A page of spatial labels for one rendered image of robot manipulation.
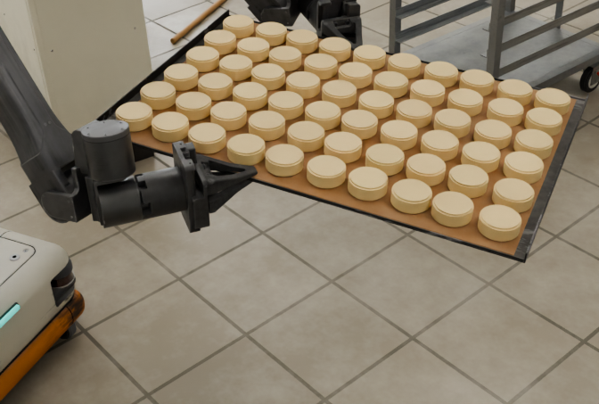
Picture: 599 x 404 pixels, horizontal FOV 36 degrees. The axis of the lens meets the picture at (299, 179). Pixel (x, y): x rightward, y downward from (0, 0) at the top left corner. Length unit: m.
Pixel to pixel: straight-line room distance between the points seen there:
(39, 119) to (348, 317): 1.39
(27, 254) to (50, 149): 1.14
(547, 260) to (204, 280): 0.95
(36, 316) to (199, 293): 0.47
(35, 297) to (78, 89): 0.83
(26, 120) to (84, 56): 1.65
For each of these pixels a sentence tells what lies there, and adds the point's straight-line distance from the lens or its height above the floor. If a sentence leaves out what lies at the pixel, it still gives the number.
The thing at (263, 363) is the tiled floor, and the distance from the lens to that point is 2.30.
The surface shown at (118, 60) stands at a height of 0.39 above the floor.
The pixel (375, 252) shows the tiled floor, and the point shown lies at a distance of 2.60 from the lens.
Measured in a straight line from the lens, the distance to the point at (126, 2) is 2.80.
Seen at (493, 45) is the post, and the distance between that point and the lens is 2.91.
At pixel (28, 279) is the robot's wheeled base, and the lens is 2.23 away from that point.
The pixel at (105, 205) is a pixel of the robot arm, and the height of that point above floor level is 1.01.
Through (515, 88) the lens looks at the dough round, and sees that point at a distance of 1.37.
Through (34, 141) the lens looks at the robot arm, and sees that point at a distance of 1.17.
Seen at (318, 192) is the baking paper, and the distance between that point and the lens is 1.15.
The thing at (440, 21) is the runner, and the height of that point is 0.23.
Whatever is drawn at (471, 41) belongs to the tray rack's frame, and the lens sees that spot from 3.43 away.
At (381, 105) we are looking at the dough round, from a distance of 1.29.
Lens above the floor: 1.64
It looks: 34 degrees down
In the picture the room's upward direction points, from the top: 3 degrees counter-clockwise
